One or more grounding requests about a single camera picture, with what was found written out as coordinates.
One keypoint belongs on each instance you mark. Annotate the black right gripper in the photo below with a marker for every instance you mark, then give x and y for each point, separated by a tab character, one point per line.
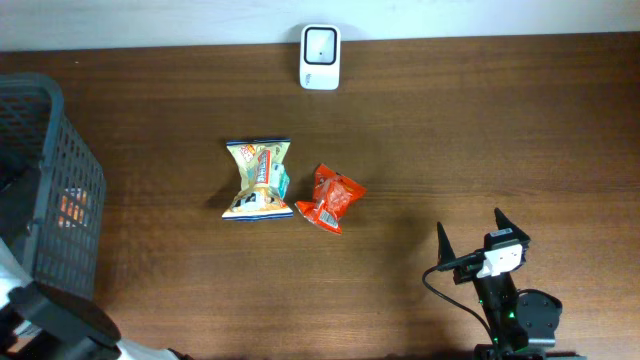
446	252

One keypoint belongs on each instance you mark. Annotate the red snack bag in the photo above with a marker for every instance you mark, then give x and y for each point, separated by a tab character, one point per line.
333	193

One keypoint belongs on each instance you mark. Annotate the yellow snack bag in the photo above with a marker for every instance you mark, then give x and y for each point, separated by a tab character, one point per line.
264	180

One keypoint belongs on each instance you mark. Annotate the orange small carton box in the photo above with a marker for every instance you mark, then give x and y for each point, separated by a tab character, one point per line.
75	207

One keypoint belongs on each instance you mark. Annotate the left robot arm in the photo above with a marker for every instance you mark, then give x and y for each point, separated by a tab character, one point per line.
41	322

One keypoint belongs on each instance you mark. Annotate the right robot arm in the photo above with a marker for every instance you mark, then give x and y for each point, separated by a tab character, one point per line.
520	323

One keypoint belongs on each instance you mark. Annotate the white barcode scanner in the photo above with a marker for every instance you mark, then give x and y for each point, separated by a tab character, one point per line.
320	57

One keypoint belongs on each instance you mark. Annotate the grey plastic mesh basket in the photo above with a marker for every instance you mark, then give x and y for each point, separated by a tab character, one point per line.
42	154

